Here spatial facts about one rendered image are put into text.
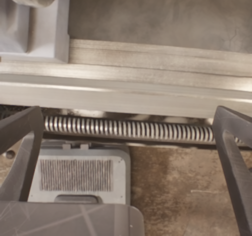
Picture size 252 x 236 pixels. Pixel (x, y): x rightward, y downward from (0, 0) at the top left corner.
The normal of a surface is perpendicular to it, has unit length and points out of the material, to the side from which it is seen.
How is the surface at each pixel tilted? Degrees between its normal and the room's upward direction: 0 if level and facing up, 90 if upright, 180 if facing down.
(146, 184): 0
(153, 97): 36
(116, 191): 0
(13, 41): 62
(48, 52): 0
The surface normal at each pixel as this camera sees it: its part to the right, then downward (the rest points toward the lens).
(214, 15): -0.03, 0.23
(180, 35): -0.25, 0.02
